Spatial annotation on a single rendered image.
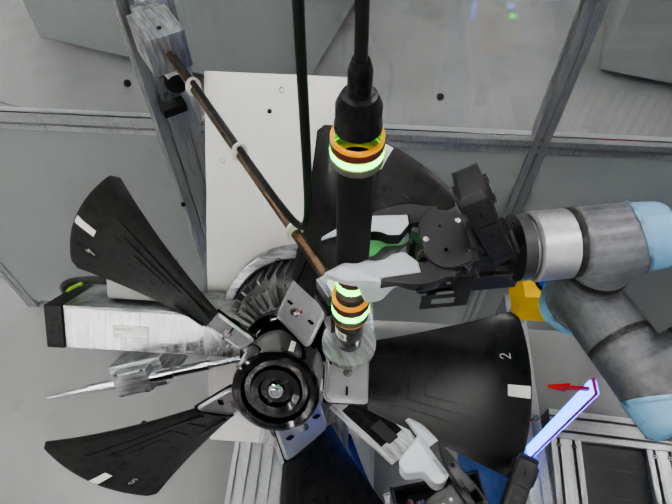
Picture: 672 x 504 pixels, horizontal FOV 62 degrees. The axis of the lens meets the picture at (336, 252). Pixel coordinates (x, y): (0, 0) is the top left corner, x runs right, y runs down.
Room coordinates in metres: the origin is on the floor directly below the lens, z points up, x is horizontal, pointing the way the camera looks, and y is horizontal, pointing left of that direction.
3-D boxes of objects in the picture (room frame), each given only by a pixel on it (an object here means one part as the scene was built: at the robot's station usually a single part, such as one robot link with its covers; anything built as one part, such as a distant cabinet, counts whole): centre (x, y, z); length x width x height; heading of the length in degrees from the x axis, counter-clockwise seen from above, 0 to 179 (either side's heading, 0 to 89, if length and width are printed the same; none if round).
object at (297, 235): (0.58, 0.14, 1.37); 0.54 x 0.01 x 0.01; 31
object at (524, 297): (0.59, -0.40, 1.02); 0.16 x 0.10 x 0.11; 176
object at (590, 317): (0.34, -0.30, 1.36); 0.11 x 0.08 x 0.11; 20
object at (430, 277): (0.31, -0.08, 1.48); 0.09 x 0.05 x 0.02; 105
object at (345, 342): (0.32, -0.02, 1.48); 0.04 x 0.04 x 0.46
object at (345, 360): (0.33, -0.01, 1.32); 0.09 x 0.07 x 0.10; 31
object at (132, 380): (0.35, 0.33, 1.08); 0.07 x 0.04 x 0.06; 97
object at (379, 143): (0.32, -0.02, 1.63); 0.04 x 0.04 x 0.03
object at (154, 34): (0.86, 0.31, 1.37); 0.10 x 0.07 x 0.08; 31
